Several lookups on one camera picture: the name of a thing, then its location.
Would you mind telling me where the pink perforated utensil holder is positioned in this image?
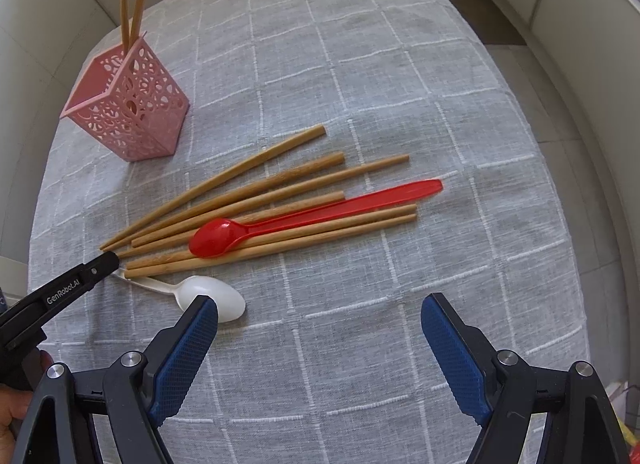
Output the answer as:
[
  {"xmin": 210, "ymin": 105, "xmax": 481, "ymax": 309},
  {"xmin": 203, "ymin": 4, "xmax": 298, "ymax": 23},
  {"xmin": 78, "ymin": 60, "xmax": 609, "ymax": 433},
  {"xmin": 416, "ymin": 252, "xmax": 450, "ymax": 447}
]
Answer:
[{"xmin": 59, "ymin": 32, "xmax": 192, "ymax": 162}]

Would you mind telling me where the person's left hand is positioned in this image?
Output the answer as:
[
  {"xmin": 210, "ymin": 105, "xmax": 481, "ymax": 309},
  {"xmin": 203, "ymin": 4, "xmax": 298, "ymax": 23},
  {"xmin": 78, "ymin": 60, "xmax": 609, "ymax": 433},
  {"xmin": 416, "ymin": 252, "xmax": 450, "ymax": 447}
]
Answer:
[{"xmin": 0, "ymin": 350, "xmax": 55, "ymax": 451}]

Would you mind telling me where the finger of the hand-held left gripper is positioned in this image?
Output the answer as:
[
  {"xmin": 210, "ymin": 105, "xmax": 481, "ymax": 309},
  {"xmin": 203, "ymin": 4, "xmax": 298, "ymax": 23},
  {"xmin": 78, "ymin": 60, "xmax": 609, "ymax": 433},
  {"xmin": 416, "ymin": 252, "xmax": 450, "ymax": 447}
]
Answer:
[{"xmin": 0, "ymin": 250, "xmax": 122, "ymax": 348}]

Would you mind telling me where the grey checked tablecloth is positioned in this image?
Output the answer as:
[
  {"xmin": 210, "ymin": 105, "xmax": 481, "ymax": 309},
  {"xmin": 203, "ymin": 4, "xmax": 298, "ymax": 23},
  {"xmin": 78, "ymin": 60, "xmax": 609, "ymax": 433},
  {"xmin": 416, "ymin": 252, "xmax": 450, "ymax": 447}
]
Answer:
[{"xmin": 27, "ymin": 0, "xmax": 626, "ymax": 464}]

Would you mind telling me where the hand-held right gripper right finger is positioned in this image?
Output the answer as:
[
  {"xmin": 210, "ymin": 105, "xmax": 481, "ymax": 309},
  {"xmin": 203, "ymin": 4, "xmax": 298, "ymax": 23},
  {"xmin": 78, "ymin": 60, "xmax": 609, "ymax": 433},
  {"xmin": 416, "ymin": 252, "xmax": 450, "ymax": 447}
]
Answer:
[{"xmin": 420, "ymin": 293, "xmax": 632, "ymax": 464}]

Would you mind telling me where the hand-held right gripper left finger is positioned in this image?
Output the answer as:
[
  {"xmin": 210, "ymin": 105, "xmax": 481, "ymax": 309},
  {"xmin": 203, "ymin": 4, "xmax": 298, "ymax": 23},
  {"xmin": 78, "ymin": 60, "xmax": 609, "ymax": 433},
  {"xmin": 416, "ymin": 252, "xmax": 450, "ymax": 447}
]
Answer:
[{"xmin": 10, "ymin": 294, "xmax": 219, "ymax": 464}]

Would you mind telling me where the red plastic spoon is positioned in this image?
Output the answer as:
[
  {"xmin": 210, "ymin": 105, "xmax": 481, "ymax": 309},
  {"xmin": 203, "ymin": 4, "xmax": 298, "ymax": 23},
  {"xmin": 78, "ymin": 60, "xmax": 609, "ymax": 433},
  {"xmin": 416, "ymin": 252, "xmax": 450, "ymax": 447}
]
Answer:
[{"xmin": 188, "ymin": 178, "xmax": 444, "ymax": 259}]

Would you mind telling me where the white plastic spoon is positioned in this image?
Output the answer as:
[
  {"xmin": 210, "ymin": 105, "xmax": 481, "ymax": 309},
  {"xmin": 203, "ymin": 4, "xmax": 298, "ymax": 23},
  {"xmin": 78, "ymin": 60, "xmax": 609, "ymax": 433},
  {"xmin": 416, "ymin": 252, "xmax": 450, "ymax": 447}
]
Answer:
[{"xmin": 111, "ymin": 268, "xmax": 247, "ymax": 323}]

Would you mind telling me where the group of wooden chopsticks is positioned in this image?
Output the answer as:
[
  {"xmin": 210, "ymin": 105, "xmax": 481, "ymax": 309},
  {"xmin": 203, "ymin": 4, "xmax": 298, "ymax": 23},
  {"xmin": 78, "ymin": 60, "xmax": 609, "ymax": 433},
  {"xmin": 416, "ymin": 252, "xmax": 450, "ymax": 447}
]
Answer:
[{"xmin": 99, "ymin": 124, "xmax": 328, "ymax": 251}]

